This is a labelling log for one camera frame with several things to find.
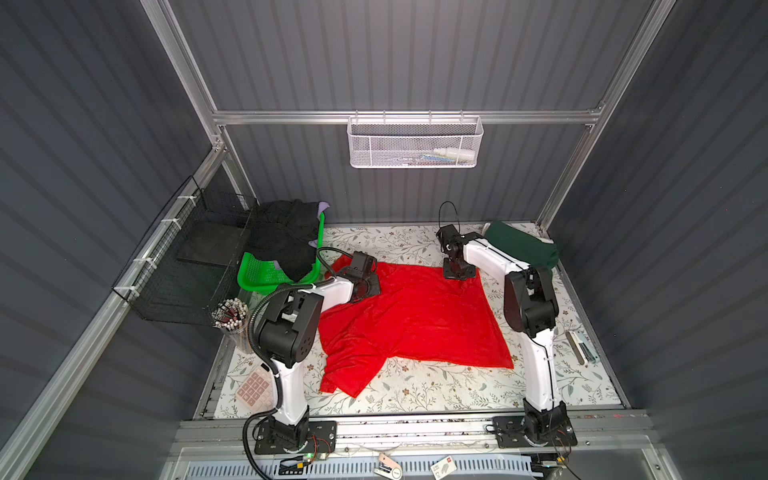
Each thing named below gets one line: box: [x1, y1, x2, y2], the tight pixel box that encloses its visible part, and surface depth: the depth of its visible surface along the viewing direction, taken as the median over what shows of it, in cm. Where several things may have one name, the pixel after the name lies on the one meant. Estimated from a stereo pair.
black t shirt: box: [247, 199, 319, 282], surface depth 110 cm
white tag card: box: [374, 453, 403, 480], surface depth 69 cm
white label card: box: [430, 456, 457, 480], surface depth 70 cm
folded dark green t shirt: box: [485, 221, 559, 269], surface depth 114 cm
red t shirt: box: [319, 256, 514, 398], surface depth 93 cm
